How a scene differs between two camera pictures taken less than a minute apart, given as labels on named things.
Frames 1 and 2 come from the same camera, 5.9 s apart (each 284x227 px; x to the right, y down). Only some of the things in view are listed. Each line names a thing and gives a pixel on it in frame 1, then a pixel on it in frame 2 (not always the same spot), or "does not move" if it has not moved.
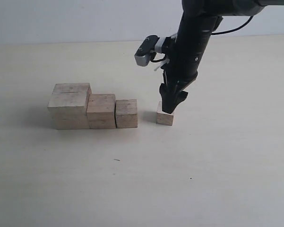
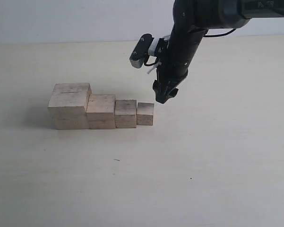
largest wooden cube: x=68 y=105 does not move
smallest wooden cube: x=163 y=117 to x=145 y=114
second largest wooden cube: x=101 y=111 does not move
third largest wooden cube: x=126 y=113 does not move
